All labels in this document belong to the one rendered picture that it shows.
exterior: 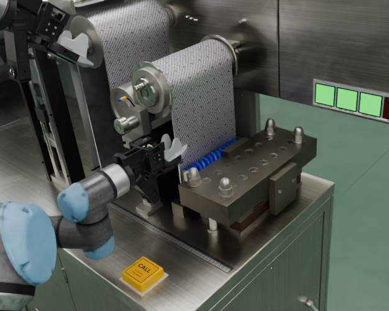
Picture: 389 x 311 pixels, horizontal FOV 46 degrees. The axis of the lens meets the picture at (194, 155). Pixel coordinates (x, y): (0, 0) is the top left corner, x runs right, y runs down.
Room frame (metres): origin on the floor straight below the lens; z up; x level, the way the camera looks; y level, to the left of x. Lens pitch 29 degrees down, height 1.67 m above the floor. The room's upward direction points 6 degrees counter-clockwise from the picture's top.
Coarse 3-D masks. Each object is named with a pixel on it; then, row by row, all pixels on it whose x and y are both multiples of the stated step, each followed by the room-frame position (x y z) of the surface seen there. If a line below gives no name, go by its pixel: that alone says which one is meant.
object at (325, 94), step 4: (316, 84) 1.10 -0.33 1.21; (316, 88) 1.10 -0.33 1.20; (320, 88) 1.09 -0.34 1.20; (324, 88) 1.09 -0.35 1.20; (328, 88) 1.08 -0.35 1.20; (332, 88) 1.07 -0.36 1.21; (316, 92) 1.10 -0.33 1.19; (320, 92) 1.09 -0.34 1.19; (324, 92) 1.09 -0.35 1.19; (328, 92) 1.08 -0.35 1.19; (332, 92) 1.07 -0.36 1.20; (316, 96) 1.10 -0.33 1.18; (320, 96) 1.09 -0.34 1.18; (324, 96) 1.09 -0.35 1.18; (328, 96) 1.08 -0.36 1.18; (332, 96) 1.07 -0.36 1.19; (316, 100) 1.10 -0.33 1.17; (320, 100) 1.09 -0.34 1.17; (324, 100) 1.09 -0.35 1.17; (328, 100) 1.08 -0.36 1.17; (332, 100) 1.07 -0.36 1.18; (328, 104) 1.08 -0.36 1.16; (332, 104) 1.07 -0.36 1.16
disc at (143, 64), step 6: (138, 66) 1.11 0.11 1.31; (144, 66) 1.09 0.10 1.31; (150, 66) 1.07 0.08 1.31; (156, 66) 1.06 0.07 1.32; (132, 72) 1.13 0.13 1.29; (156, 72) 1.06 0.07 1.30; (162, 72) 1.05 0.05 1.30; (132, 78) 1.13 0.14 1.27; (162, 78) 1.05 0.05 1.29; (132, 84) 1.13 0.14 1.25; (168, 84) 1.04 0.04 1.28; (168, 90) 1.04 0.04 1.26; (168, 96) 1.04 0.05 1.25; (138, 102) 1.12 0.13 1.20; (168, 102) 1.04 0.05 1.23; (168, 108) 1.04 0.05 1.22; (150, 114) 1.09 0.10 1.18; (156, 114) 1.08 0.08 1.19; (162, 114) 1.06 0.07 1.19; (168, 114) 1.05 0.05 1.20
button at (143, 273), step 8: (136, 264) 0.83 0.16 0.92; (144, 264) 0.82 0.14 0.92; (152, 264) 0.82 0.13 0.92; (128, 272) 0.80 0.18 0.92; (136, 272) 0.80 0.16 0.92; (144, 272) 0.80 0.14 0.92; (152, 272) 0.79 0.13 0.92; (160, 272) 0.80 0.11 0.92; (128, 280) 0.79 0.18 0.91; (136, 280) 0.77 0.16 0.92; (144, 280) 0.77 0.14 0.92; (152, 280) 0.78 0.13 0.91; (136, 288) 0.77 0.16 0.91; (144, 288) 0.76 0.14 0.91
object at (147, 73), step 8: (136, 72) 1.10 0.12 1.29; (144, 72) 1.08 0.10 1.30; (152, 72) 1.06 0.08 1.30; (136, 80) 1.10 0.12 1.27; (152, 80) 1.06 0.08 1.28; (160, 80) 1.05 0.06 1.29; (160, 88) 1.04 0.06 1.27; (136, 96) 1.11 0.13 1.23; (160, 96) 1.04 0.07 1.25; (160, 104) 1.05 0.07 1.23; (152, 112) 1.07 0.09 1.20
